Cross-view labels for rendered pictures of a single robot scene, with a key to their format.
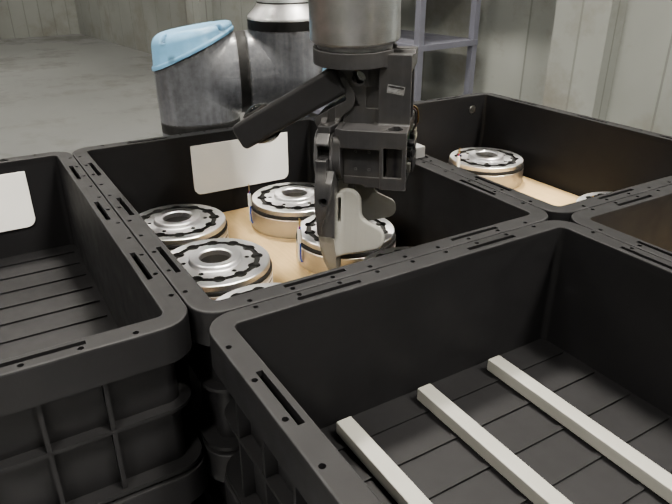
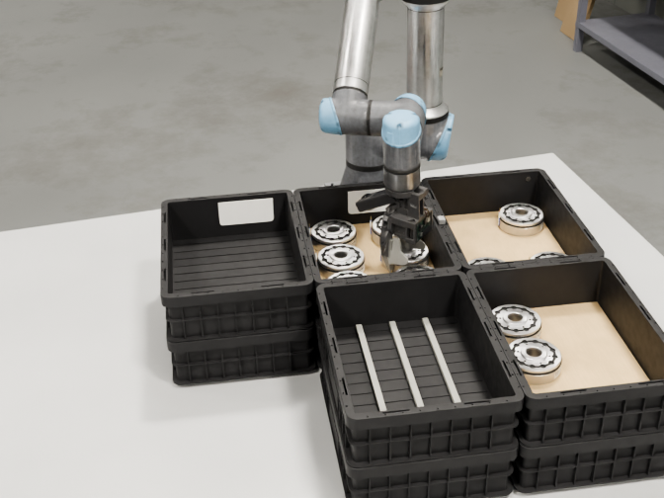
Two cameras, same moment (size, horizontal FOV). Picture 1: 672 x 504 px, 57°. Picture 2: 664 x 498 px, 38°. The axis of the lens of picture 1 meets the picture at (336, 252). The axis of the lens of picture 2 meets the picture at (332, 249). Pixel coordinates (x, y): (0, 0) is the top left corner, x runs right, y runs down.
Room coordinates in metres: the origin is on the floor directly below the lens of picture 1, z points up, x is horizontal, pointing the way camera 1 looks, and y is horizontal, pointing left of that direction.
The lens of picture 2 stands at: (-1.12, -0.57, 1.98)
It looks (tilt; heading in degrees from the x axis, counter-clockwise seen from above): 32 degrees down; 23
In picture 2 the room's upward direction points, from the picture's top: 1 degrees counter-clockwise
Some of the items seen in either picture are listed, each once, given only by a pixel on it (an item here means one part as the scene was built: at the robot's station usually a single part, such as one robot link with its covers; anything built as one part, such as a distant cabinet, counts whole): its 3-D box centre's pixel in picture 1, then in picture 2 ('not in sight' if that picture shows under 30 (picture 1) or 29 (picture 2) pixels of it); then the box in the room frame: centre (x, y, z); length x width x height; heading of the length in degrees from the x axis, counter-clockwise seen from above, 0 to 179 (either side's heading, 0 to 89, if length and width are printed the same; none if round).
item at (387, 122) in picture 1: (363, 116); (405, 209); (0.54, -0.02, 0.99); 0.09 x 0.08 x 0.12; 76
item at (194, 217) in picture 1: (177, 218); (333, 229); (0.61, 0.17, 0.86); 0.05 x 0.05 x 0.01
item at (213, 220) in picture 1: (177, 223); (333, 231); (0.61, 0.17, 0.86); 0.10 x 0.10 x 0.01
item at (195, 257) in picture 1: (215, 258); (341, 255); (0.51, 0.11, 0.86); 0.05 x 0.05 x 0.01
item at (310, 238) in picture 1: (345, 230); (405, 250); (0.59, -0.01, 0.86); 0.10 x 0.10 x 0.01
